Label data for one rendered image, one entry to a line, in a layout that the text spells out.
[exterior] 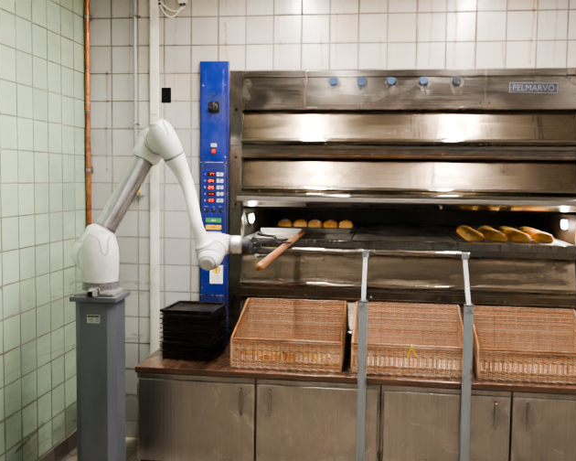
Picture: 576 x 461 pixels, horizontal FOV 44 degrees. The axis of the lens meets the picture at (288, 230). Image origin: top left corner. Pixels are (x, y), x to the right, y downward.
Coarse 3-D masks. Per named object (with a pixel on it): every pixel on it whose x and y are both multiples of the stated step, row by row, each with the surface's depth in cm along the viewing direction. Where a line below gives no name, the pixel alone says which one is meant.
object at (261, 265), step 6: (300, 234) 397; (288, 240) 353; (294, 240) 367; (282, 246) 322; (288, 246) 339; (276, 252) 299; (282, 252) 318; (264, 258) 275; (270, 258) 280; (258, 264) 259; (264, 264) 263; (258, 270) 259
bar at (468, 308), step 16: (432, 256) 346; (448, 256) 345; (464, 256) 342; (464, 272) 337; (464, 288) 333; (464, 304) 326; (464, 320) 323; (464, 336) 324; (464, 352) 324; (464, 368) 325; (464, 384) 325; (464, 400) 326; (464, 416) 326; (464, 432) 327; (464, 448) 327
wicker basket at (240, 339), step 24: (264, 312) 392; (288, 312) 389; (312, 312) 388; (336, 312) 386; (240, 336) 373; (264, 336) 389; (288, 336) 387; (312, 336) 386; (240, 360) 349; (264, 360) 348; (288, 360) 347; (312, 360) 345; (336, 360) 343
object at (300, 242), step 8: (264, 240) 394; (304, 240) 391; (312, 240) 390; (320, 240) 391; (328, 240) 391; (336, 240) 392; (344, 240) 392; (360, 248) 387; (368, 248) 386; (376, 248) 386; (384, 248) 385; (392, 248) 385; (400, 248) 384; (408, 248) 384; (416, 248) 383; (424, 248) 382; (432, 248) 382; (440, 248) 381; (448, 248) 381; (456, 248) 380; (464, 248) 380; (472, 248) 379; (480, 248) 378; (488, 248) 378; (496, 248) 377; (504, 248) 377; (512, 248) 376; (520, 248) 376; (528, 248) 375; (536, 248) 375; (544, 248) 374; (552, 248) 373; (560, 248) 373; (568, 248) 372
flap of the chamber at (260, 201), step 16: (368, 208) 388; (384, 208) 386; (400, 208) 384; (416, 208) 382; (432, 208) 380; (448, 208) 378; (464, 208) 376; (480, 208) 374; (496, 208) 372; (512, 208) 370; (528, 208) 368; (544, 208) 366; (560, 208) 364
